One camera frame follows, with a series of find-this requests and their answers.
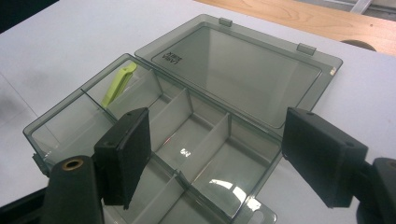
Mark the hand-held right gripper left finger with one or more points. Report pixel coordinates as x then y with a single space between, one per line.
124 155

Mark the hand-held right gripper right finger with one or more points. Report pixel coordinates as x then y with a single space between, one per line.
323 155

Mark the yellow-green plastic clip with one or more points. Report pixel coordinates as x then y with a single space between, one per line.
120 82

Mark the black curtain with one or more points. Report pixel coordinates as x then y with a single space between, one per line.
21 12

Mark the white metal desk frame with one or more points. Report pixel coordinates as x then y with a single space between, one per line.
361 5

